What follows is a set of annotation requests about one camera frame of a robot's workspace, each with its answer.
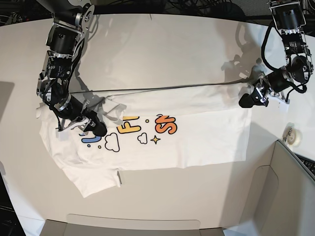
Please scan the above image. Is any grey cardboard box bottom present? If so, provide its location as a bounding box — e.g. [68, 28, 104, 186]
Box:
[40, 214, 224, 236]

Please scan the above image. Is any grey cardboard box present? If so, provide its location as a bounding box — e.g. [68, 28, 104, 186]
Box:
[252, 141, 315, 236]
[40, 214, 224, 236]

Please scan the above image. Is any clear tape roll dispenser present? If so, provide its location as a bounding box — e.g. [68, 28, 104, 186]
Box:
[282, 122, 303, 148]

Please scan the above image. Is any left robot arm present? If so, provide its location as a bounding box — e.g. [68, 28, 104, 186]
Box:
[239, 0, 314, 108]

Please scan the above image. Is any white printed t-shirt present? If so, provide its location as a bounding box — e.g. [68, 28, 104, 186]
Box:
[36, 84, 252, 197]

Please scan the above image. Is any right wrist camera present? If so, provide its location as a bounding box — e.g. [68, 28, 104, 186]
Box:
[56, 130, 70, 142]

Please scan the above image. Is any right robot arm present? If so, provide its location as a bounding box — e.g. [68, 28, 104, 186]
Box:
[36, 0, 107, 137]

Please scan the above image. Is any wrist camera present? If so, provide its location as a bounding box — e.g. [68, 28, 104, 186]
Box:
[279, 99, 290, 113]
[56, 130, 70, 142]

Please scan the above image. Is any black keyboard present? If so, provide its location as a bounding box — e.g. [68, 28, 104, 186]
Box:
[294, 153, 315, 178]

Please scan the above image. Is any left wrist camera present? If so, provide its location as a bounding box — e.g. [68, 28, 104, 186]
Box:
[279, 99, 290, 113]

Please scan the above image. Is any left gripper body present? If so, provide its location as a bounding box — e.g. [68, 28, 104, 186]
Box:
[252, 72, 290, 106]

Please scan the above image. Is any grey cardboard box right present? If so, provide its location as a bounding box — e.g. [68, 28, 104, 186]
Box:
[252, 141, 315, 236]

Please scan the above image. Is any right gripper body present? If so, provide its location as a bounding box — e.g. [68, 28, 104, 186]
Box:
[57, 99, 98, 134]

